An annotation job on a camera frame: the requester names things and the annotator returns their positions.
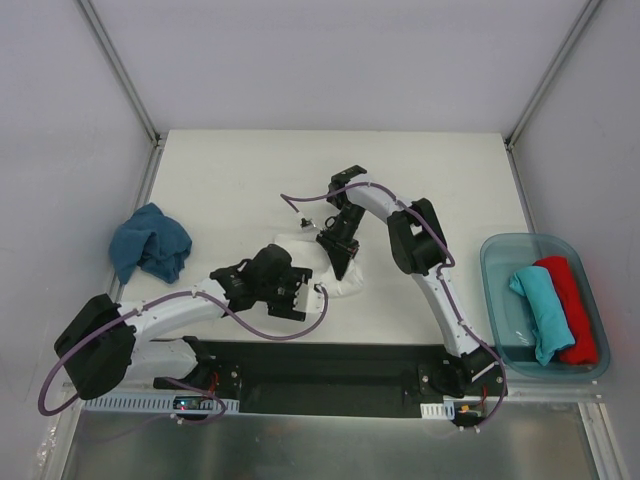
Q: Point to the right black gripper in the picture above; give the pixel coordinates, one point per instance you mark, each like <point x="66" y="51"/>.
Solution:
<point x="337" y="244"/>

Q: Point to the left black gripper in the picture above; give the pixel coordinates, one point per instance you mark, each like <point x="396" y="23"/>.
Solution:
<point x="288" y="293"/>

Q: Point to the white printed t shirt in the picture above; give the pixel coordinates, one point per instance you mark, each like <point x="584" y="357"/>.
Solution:
<point x="306" y="252"/>

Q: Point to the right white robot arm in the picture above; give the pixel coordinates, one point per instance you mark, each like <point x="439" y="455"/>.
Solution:
<point x="419" y="249"/>

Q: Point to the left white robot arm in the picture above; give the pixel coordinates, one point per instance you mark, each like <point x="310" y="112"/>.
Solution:
<point x="108" y="343"/>

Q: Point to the dark blue t shirt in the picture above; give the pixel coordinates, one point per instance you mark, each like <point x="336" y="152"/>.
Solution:
<point x="151" y="241"/>

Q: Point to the teal plastic bin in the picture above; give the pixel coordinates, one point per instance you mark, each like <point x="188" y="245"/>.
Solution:
<point x="510" y="315"/>

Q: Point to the cyan rolled t shirt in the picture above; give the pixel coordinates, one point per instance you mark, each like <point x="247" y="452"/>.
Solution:
<point x="550" y="329"/>

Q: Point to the red rolled t shirt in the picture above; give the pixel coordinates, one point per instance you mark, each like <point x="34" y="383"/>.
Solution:
<point x="584" y="350"/>

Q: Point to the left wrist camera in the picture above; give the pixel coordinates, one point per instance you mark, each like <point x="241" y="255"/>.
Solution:
<point x="309" y="299"/>

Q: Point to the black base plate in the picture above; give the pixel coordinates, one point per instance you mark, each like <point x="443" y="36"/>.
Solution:
<point x="352" y="380"/>

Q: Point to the left slotted cable duct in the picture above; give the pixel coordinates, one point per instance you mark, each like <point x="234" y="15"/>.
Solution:
<point x="160" y="404"/>

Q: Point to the slotted cable duct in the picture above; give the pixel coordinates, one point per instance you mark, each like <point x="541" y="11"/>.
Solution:
<point x="438" y="411"/>
<point x="160" y="404"/>

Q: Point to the right slotted cable duct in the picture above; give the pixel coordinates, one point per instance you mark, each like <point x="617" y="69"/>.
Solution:
<point x="438" y="411"/>

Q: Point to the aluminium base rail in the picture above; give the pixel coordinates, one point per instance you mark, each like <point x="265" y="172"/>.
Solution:
<point x="68" y="387"/>

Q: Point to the left aluminium frame post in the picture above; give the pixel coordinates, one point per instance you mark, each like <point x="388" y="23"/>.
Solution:
<point x="99" y="32"/>

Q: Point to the aluminium frame post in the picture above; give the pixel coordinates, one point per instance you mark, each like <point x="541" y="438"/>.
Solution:
<point x="568" y="45"/>
<point x="99" y="32"/>

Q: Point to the right aluminium frame post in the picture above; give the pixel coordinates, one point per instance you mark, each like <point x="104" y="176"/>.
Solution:
<point x="568" y="45"/>

